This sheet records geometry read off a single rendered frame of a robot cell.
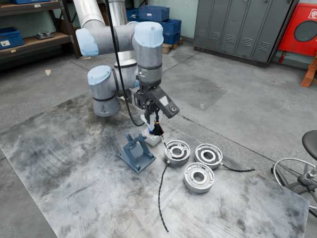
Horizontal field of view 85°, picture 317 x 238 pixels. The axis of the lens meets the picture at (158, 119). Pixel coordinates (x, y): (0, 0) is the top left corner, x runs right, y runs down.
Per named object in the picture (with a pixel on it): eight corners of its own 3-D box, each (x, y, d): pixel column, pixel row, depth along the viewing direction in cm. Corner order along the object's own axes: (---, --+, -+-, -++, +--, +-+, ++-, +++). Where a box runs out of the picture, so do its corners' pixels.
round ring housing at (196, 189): (205, 200, 59) (207, 194, 56) (178, 184, 63) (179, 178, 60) (216, 177, 65) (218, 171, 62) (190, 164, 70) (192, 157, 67)
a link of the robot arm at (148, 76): (167, 64, 53) (148, 73, 48) (166, 78, 56) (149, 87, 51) (149, 57, 57) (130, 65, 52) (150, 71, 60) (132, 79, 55)
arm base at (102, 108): (88, 109, 97) (83, 94, 91) (110, 97, 106) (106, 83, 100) (104, 120, 90) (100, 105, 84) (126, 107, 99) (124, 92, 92)
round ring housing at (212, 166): (189, 162, 70) (190, 156, 67) (200, 146, 77) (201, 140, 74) (214, 175, 66) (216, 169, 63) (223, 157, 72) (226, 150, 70)
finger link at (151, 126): (144, 123, 70) (144, 105, 65) (154, 131, 67) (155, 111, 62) (138, 127, 68) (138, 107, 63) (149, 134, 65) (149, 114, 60)
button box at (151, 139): (163, 138, 81) (163, 130, 77) (153, 147, 76) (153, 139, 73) (150, 130, 85) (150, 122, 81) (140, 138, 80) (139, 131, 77)
